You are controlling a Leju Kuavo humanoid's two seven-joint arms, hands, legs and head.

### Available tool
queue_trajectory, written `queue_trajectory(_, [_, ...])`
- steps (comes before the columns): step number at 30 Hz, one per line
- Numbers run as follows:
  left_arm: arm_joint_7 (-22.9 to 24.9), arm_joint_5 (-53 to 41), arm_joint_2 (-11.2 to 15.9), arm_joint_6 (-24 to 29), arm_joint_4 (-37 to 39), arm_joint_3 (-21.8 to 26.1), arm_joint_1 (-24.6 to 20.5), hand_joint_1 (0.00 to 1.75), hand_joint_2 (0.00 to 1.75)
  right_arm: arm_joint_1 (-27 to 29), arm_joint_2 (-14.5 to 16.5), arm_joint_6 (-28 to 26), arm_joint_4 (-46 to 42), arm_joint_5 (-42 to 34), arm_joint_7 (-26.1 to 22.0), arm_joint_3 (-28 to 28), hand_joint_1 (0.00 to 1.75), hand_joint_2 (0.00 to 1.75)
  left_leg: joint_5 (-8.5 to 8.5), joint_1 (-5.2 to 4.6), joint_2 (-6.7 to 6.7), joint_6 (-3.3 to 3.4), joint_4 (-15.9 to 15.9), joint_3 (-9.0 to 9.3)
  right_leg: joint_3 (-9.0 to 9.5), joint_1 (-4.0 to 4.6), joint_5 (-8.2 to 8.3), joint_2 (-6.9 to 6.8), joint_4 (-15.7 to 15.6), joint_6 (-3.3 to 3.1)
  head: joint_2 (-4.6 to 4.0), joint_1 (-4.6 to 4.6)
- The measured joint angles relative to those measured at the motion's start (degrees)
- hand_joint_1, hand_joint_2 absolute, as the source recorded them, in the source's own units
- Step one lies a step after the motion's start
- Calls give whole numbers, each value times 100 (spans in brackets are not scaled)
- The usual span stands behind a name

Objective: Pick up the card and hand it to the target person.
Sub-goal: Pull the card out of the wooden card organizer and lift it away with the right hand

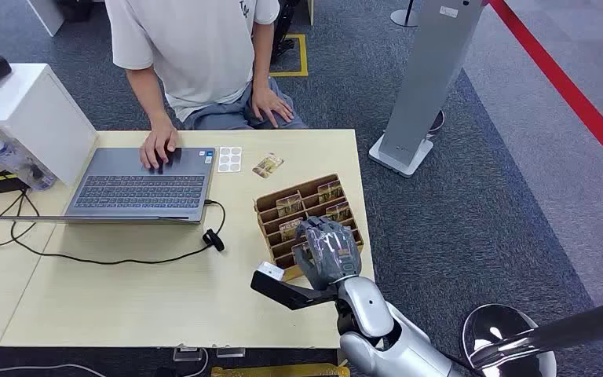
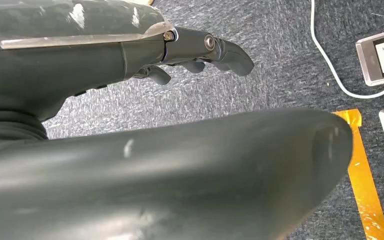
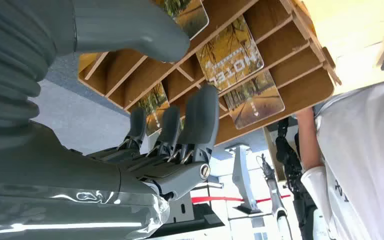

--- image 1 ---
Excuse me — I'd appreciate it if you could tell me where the brown printed card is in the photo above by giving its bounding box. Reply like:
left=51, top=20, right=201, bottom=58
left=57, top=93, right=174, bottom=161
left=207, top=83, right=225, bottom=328
left=325, top=201, right=353, bottom=222
left=251, top=152, right=285, bottom=180
left=278, top=217, right=305, bottom=242
left=275, top=193, right=304, bottom=218
left=316, top=180, right=344, bottom=204

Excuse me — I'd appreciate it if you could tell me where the white cable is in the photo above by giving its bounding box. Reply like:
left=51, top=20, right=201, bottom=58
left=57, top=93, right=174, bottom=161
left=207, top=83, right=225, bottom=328
left=0, top=347, right=210, bottom=377

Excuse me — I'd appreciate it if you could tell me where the person's hand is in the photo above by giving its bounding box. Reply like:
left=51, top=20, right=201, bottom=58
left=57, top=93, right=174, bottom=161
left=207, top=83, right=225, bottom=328
left=250, top=86, right=295, bottom=129
left=139, top=118, right=180, bottom=170

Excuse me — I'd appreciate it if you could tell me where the grey kiosk stand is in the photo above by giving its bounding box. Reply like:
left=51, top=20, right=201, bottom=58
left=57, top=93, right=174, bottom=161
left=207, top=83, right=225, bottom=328
left=367, top=0, right=488, bottom=179

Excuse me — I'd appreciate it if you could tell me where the grey round stanchion base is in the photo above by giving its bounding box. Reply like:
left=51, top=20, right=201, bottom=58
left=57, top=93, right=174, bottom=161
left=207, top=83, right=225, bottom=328
left=389, top=0, right=420, bottom=28

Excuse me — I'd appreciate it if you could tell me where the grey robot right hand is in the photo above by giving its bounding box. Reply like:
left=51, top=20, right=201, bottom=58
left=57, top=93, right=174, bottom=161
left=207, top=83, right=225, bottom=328
left=293, top=215, right=362, bottom=291

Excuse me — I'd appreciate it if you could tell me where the person's left hand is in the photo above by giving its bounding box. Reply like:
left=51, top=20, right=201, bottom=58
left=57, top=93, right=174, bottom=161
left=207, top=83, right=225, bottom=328
left=250, top=86, right=295, bottom=129

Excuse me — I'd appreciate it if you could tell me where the person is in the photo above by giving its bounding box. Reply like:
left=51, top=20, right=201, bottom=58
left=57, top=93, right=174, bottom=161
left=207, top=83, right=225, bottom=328
left=104, top=0, right=309, bottom=170

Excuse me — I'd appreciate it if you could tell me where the white cabinet box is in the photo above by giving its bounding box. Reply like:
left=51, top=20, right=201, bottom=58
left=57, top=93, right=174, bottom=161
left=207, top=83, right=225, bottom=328
left=0, top=63, right=100, bottom=189

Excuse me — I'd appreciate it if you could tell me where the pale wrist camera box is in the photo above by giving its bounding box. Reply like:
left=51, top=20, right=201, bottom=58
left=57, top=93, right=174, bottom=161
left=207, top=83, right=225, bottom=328
left=257, top=261, right=285, bottom=282

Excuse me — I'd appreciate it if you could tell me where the grey laptop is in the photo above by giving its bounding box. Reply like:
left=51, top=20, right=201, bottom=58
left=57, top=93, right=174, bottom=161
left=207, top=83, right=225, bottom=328
left=0, top=147, right=217, bottom=225

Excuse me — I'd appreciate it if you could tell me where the chrome stanchion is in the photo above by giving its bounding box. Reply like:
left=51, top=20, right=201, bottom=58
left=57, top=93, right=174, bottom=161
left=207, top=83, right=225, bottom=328
left=461, top=295, right=603, bottom=377

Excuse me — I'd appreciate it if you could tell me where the clear plastic water bottle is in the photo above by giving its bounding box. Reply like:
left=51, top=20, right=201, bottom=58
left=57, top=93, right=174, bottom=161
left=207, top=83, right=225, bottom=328
left=0, top=129, right=57, bottom=192

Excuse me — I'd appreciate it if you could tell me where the black laptop cable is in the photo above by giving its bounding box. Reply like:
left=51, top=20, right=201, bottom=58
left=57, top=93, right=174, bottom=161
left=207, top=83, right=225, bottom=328
left=0, top=188, right=227, bottom=266

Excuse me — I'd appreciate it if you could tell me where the cardboard card organizer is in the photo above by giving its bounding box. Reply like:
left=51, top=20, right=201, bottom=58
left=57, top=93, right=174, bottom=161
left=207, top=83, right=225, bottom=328
left=253, top=174, right=365, bottom=283

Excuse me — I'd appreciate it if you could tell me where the person's right hand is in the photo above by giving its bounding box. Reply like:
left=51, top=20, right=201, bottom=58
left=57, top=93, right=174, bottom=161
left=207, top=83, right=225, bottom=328
left=139, top=118, right=180, bottom=170

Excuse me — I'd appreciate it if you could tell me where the red barrier belt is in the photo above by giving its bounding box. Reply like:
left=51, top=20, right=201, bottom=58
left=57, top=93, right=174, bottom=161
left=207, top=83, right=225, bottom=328
left=488, top=0, right=603, bottom=185

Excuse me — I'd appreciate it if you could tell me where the white round sticker sheet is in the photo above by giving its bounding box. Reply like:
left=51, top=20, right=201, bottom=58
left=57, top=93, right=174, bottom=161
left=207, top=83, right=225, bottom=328
left=217, top=146, right=243, bottom=174

